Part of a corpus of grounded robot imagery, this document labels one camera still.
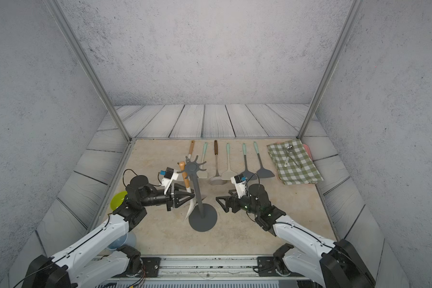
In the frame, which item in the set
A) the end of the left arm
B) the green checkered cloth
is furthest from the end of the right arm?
the green checkered cloth

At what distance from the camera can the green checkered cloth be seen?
1.01 m

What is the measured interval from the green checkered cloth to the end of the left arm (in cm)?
55

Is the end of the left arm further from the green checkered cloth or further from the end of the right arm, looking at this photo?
the green checkered cloth

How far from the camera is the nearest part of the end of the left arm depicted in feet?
2.12
